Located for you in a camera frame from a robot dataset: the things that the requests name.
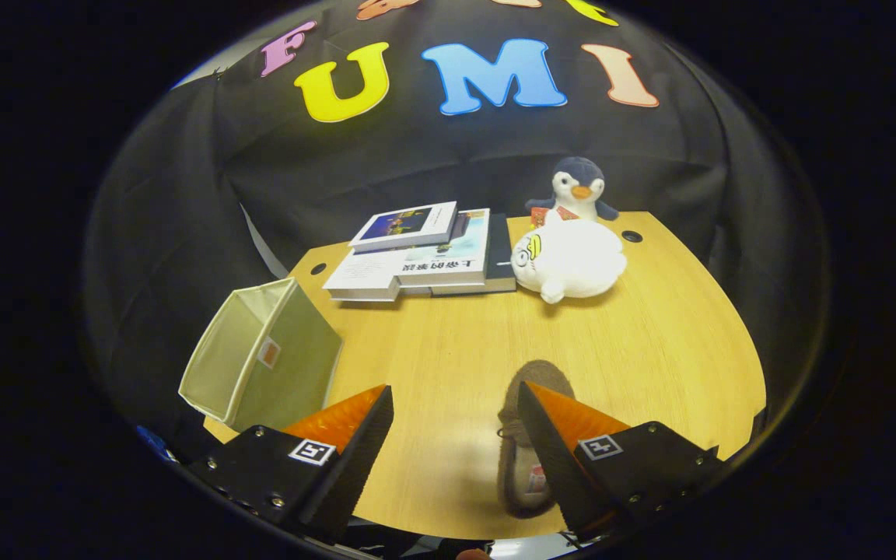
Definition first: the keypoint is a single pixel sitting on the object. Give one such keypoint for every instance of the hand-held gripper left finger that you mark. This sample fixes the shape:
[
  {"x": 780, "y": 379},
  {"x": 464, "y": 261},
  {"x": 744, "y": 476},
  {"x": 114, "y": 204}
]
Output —
[{"x": 355, "y": 467}]

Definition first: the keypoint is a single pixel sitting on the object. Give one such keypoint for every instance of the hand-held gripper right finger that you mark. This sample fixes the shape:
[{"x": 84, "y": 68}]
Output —
[{"x": 553, "y": 467}]

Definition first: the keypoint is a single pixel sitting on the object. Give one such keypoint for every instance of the brown fuzzy slipper shoe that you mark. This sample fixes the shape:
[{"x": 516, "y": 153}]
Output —
[{"x": 518, "y": 474}]

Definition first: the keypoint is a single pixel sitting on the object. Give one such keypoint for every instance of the beige fabric storage box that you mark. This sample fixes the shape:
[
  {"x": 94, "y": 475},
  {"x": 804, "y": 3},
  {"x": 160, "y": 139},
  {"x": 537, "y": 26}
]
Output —
[{"x": 292, "y": 373}]

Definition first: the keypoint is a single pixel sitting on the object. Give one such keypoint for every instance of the white cover book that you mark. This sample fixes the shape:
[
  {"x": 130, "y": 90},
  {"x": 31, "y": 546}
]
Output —
[{"x": 362, "y": 276}]

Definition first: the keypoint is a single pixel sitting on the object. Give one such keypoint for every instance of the white seal plush toy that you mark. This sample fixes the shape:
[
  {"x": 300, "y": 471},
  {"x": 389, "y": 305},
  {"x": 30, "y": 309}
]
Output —
[{"x": 576, "y": 260}]

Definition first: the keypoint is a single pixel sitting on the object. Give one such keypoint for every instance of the black cover book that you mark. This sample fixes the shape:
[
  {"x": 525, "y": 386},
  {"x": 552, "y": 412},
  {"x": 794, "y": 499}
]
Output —
[{"x": 501, "y": 257}]

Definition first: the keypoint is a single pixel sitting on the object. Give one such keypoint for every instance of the light blue cover book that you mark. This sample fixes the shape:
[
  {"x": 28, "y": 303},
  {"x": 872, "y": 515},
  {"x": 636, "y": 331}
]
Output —
[{"x": 456, "y": 257}]

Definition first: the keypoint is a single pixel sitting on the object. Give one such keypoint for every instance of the small book with blue picture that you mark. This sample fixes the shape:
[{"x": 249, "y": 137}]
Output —
[{"x": 405, "y": 224}]

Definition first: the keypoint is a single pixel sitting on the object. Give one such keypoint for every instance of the grey penguin plush toy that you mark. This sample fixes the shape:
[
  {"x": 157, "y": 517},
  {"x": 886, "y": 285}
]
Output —
[{"x": 579, "y": 187}]

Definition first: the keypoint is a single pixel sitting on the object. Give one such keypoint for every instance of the black backdrop cloth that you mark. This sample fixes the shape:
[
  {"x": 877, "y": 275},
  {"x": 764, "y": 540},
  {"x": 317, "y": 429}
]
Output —
[{"x": 432, "y": 155}]

